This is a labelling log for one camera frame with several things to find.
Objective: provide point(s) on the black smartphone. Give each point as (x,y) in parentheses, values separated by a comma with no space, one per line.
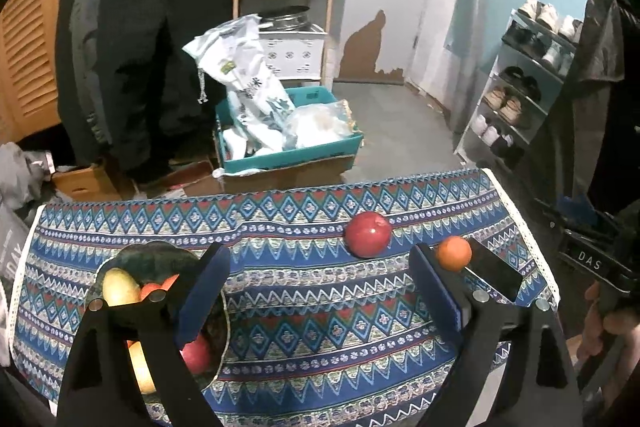
(492,274)

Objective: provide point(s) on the wooden louvered cabinet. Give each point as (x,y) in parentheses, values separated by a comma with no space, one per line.
(30,57)

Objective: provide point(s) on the grey tote bag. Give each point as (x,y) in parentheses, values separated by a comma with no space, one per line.
(12,252)

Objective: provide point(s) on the grey shoe rack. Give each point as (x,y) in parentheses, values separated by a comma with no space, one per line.
(505,72)

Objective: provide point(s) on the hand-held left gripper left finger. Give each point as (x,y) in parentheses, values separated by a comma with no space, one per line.
(200,302)

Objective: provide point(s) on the small cardboard box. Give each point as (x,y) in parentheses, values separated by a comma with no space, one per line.
(85,182)

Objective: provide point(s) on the clear plastic bag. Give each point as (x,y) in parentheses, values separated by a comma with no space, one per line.
(317,124)

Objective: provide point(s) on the white printed bag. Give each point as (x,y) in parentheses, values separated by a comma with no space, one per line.
(250,82)

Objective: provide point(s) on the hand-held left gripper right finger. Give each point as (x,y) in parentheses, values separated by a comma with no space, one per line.
(437,297)

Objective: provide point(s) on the black coat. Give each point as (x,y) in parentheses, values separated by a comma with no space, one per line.
(145,32)

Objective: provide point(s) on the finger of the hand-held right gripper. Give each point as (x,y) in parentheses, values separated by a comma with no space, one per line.
(575,212)

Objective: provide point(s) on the large red apple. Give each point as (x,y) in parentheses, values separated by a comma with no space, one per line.
(368,234)

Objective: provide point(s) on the white patterned box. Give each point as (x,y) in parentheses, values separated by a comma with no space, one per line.
(295,52)

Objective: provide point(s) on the teal box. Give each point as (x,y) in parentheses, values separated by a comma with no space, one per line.
(300,157)

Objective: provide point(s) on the large cardboard box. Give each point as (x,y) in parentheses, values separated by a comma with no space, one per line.
(290,179)

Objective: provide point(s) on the dark green glass plate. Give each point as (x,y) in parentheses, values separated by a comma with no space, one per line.
(150,257)

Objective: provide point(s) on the small red apple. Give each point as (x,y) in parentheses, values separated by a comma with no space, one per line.
(196,354)

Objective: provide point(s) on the small orange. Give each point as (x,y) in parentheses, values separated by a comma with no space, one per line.
(170,282)
(150,292)
(453,253)

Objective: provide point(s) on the white door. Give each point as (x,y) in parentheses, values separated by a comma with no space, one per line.
(445,7)

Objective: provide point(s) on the blue patterned tablecloth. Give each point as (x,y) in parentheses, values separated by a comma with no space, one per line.
(310,307)

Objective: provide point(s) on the person's right hand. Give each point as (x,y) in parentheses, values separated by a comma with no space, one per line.
(595,322)

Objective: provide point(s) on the yellow-red apple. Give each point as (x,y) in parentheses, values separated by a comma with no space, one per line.
(142,369)

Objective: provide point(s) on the grey clothing pile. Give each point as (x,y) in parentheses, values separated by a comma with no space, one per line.
(22,172)

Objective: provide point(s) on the yellow-green pear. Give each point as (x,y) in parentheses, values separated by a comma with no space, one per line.
(120,289)

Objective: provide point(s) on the round metal sieve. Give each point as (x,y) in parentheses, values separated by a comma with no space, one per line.
(287,19)

